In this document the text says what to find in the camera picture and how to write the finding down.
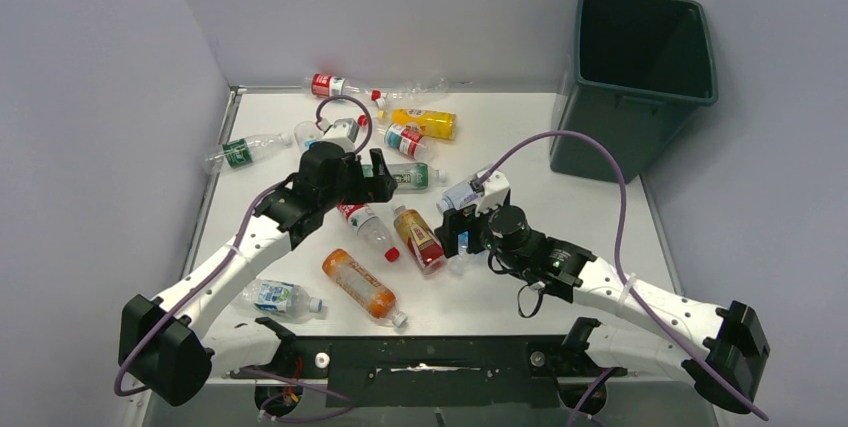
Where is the green tea bottle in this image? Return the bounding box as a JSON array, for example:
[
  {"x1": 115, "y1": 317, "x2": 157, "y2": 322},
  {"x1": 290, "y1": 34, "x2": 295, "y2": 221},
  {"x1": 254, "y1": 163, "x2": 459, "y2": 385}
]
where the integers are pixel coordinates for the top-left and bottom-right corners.
[{"x1": 387, "y1": 162, "x2": 448, "y2": 194}]

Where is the red blue label bottle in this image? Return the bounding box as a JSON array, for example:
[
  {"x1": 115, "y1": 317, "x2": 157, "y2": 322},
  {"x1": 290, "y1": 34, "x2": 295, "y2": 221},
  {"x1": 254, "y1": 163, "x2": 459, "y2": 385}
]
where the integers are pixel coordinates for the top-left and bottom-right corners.
[{"x1": 357, "y1": 115, "x2": 436, "y2": 162}]

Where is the green label bottle far left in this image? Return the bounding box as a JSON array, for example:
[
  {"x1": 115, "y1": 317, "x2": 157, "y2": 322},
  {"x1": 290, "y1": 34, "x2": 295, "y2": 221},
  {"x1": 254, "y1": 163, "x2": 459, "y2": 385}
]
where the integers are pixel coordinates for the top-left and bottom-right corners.
[{"x1": 201, "y1": 133, "x2": 292, "y2": 175}]

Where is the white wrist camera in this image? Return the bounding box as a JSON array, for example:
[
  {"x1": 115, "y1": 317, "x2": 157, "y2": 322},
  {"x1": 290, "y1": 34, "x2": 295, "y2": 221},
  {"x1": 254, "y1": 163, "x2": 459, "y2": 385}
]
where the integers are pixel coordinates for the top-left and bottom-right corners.
[
  {"x1": 469, "y1": 170, "x2": 511, "y2": 217},
  {"x1": 321, "y1": 118, "x2": 360, "y2": 152}
]

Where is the yellow juice bottle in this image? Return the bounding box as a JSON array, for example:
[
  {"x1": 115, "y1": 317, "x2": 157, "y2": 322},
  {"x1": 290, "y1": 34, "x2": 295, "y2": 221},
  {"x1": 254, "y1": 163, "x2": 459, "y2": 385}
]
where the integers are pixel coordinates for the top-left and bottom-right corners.
[{"x1": 376, "y1": 109, "x2": 457, "y2": 141}]

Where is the purple label clear bottle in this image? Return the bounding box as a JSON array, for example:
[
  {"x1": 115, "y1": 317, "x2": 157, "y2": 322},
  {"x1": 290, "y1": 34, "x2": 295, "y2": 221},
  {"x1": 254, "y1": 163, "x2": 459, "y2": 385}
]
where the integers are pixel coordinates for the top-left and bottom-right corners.
[{"x1": 436, "y1": 175, "x2": 479, "y2": 214}]

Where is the red label bottle at back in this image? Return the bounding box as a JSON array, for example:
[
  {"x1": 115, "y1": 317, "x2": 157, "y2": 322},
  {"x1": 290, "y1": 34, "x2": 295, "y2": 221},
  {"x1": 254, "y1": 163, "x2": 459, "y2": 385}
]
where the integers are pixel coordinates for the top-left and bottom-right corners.
[{"x1": 302, "y1": 73, "x2": 382, "y2": 102}]

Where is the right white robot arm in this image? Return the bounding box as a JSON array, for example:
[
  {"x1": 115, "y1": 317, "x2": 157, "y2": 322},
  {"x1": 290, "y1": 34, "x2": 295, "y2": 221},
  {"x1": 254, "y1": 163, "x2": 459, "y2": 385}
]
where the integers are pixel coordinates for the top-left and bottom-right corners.
[{"x1": 436, "y1": 204, "x2": 770, "y2": 419}]

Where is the blue white label bottle front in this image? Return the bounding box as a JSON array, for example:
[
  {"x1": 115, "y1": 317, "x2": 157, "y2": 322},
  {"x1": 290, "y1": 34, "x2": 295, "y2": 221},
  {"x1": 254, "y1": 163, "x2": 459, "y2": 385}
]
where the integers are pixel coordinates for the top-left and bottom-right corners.
[{"x1": 232, "y1": 278, "x2": 324, "y2": 321}]

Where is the gold red energy drink bottle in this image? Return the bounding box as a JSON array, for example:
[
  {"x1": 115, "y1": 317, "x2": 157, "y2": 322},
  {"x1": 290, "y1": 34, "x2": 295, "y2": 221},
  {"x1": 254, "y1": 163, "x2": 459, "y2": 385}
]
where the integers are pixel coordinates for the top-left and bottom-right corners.
[{"x1": 392, "y1": 204, "x2": 448, "y2": 275}]

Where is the slim white label bottle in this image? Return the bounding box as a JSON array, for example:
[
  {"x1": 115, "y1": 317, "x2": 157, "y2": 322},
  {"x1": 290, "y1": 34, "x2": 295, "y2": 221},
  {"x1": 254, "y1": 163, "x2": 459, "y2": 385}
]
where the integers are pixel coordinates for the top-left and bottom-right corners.
[{"x1": 293, "y1": 121, "x2": 324, "y2": 153}]

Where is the purple cable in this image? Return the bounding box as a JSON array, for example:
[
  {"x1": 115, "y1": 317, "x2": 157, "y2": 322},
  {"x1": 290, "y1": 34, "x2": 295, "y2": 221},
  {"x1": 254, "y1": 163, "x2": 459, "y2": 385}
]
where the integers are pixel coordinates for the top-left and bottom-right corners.
[
  {"x1": 113, "y1": 94, "x2": 374, "y2": 399},
  {"x1": 476, "y1": 130, "x2": 771, "y2": 423}
]

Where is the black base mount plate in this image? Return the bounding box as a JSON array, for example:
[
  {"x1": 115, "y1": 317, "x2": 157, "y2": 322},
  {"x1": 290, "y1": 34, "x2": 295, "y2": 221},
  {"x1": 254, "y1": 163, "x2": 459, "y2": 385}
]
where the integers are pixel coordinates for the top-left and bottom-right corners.
[{"x1": 255, "y1": 317, "x2": 603, "y2": 417}]

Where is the orange tea bottle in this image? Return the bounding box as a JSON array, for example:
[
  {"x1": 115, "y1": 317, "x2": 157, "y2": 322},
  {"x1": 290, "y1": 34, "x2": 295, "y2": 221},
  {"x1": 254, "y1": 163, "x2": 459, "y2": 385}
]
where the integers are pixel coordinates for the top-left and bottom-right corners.
[{"x1": 322, "y1": 249, "x2": 408, "y2": 328}]

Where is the clear crushed bottle at back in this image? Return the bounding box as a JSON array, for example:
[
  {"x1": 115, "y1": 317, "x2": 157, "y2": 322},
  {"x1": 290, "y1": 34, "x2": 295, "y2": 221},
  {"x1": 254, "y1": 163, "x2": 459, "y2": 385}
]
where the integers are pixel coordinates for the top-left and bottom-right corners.
[{"x1": 371, "y1": 77, "x2": 449, "y2": 110}]

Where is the dark green plastic bin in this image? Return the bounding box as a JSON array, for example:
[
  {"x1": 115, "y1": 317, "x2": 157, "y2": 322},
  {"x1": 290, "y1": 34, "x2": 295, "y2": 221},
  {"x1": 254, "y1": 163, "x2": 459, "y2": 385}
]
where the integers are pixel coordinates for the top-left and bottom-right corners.
[{"x1": 551, "y1": 0, "x2": 718, "y2": 182}]

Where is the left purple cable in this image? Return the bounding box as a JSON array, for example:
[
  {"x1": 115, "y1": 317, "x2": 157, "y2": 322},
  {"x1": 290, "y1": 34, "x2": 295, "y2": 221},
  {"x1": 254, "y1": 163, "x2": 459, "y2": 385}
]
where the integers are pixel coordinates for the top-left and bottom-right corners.
[{"x1": 113, "y1": 94, "x2": 374, "y2": 399}]

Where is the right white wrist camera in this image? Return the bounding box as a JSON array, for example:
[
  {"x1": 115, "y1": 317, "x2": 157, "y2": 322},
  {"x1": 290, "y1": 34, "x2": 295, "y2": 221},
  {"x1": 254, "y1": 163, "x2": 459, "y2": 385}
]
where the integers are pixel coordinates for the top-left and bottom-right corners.
[{"x1": 469, "y1": 170, "x2": 511, "y2": 217}]

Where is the red Nongfu label bottle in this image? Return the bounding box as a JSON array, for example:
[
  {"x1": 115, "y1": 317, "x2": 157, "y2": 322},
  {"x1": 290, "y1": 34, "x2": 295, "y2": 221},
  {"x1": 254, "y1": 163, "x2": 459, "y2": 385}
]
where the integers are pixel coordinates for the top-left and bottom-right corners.
[{"x1": 336, "y1": 204, "x2": 400, "y2": 263}]

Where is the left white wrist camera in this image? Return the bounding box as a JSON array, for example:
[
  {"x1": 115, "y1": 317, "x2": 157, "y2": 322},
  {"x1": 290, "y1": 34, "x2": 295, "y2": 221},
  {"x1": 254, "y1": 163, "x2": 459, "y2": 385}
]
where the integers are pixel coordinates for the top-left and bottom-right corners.
[{"x1": 321, "y1": 118, "x2": 360, "y2": 152}]

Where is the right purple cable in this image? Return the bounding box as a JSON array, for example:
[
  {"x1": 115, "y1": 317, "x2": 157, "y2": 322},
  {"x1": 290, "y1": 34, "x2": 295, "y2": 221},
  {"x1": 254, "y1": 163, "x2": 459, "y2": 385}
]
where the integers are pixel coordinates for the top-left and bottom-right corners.
[{"x1": 476, "y1": 130, "x2": 771, "y2": 423}]

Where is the blue label clear bottle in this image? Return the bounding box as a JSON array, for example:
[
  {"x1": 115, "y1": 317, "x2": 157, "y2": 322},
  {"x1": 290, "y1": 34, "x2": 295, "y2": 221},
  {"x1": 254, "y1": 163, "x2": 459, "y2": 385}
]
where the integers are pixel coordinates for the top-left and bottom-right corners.
[{"x1": 450, "y1": 232, "x2": 472, "y2": 276}]

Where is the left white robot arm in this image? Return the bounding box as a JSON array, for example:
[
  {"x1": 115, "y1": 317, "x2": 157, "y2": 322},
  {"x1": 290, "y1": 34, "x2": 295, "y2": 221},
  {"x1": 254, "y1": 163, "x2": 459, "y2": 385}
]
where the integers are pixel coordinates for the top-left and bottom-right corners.
[{"x1": 113, "y1": 141, "x2": 397, "y2": 406}]

